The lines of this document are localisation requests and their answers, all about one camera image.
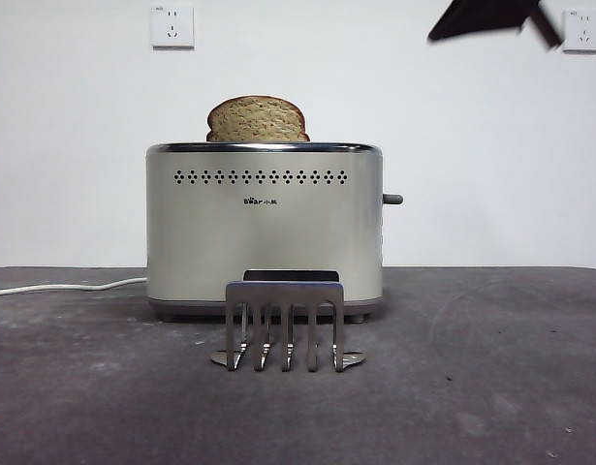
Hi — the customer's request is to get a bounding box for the brown-crusted bread slice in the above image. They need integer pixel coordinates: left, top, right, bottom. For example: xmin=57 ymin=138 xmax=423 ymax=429
xmin=204 ymin=95 xmax=312 ymax=144

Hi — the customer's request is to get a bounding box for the cream steel two-slot toaster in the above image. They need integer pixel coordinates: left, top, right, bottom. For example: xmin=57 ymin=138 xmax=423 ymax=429
xmin=145 ymin=141 xmax=387 ymax=326

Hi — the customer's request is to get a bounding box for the steel toast rack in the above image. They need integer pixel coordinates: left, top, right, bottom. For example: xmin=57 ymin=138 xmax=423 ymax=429
xmin=208 ymin=268 xmax=368 ymax=374

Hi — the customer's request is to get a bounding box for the white wall socket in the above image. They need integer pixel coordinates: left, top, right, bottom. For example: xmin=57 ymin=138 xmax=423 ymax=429
xmin=561 ymin=8 xmax=596 ymax=55
xmin=149 ymin=5 xmax=196 ymax=51

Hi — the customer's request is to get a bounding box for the white power cable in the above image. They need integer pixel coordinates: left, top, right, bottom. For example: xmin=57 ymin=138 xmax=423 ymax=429
xmin=0 ymin=276 xmax=149 ymax=298

